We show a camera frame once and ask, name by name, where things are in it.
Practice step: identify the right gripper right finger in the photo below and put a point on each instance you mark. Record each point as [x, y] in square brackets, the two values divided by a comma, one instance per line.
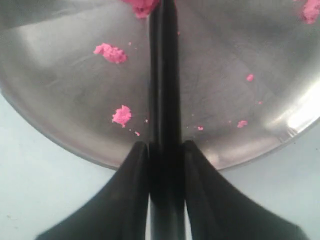
[219, 211]

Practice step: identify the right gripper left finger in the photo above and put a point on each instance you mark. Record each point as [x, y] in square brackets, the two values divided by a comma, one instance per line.
[118, 211]

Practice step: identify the black kitchen knife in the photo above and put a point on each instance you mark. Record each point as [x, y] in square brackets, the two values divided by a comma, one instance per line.
[166, 166]

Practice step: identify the pink clay mound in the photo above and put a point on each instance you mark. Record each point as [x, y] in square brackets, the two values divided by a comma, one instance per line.
[142, 8]

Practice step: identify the pink crumb lower right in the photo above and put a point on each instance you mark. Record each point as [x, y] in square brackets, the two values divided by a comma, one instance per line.
[122, 116]

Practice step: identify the round steel plate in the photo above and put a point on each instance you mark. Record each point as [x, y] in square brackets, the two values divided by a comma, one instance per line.
[249, 74]

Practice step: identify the pink crumb centre bottom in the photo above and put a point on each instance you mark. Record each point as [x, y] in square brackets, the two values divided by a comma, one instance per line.
[111, 53]

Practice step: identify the pink crumb near knife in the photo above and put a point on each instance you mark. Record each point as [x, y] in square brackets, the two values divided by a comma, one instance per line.
[311, 11]

